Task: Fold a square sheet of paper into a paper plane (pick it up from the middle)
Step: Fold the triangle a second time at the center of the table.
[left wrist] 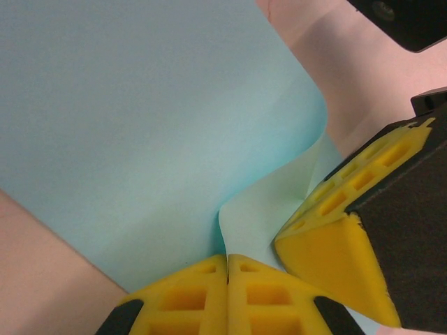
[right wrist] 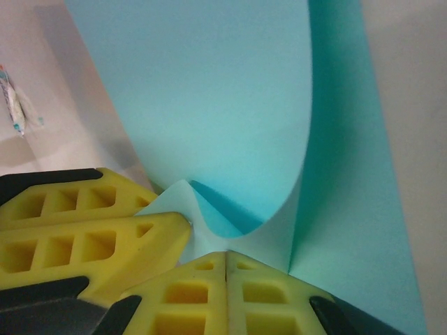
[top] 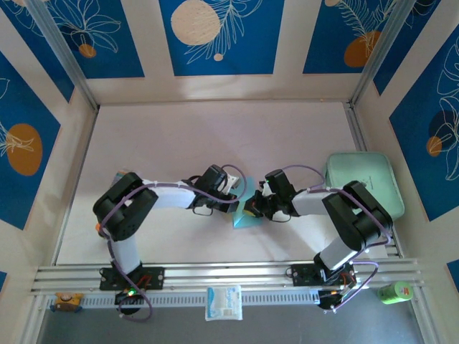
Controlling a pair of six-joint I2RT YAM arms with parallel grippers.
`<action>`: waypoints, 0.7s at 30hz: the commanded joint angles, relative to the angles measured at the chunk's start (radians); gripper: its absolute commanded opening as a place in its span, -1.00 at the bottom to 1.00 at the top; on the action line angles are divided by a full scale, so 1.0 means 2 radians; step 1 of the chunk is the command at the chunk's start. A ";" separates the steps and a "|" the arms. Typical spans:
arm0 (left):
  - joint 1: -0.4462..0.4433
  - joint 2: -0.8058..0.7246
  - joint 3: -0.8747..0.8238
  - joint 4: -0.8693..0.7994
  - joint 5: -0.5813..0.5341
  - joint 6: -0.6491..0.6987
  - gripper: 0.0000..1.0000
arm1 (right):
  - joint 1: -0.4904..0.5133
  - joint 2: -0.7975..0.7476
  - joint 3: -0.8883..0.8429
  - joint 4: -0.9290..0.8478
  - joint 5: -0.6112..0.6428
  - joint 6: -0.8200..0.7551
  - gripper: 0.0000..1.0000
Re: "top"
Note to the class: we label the light blue paper sheet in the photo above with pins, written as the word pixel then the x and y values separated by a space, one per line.
pixel 247 222

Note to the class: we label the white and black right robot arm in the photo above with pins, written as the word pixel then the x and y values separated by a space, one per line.
pixel 358 218

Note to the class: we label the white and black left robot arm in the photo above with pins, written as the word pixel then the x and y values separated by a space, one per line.
pixel 122 211

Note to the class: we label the small printed sachet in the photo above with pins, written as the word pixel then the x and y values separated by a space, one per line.
pixel 120 175

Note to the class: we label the white tissue pack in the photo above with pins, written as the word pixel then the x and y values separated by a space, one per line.
pixel 222 302

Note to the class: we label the mint green zipper pouch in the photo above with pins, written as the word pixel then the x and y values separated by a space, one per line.
pixel 373 172

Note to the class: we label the black controller board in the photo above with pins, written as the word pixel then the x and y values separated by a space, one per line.
pixel 131 292
pixel 328 297

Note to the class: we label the small round container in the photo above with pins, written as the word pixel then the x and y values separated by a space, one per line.
pixel 97 226

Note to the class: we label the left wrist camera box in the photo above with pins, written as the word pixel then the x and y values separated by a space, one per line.
pixel 232 182

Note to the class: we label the aluminium mounting rail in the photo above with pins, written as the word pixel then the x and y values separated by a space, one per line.
pixel 222 274

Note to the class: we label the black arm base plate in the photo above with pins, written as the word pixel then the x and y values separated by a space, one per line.
pixel 157 277
pixel 297 275

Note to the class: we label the aluminium side rail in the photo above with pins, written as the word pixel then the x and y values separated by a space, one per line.
pixel 89 136
pixel 356 125

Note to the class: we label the aluminium frame post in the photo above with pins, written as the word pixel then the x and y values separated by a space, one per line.
pixel 64 53
pixel 381 53

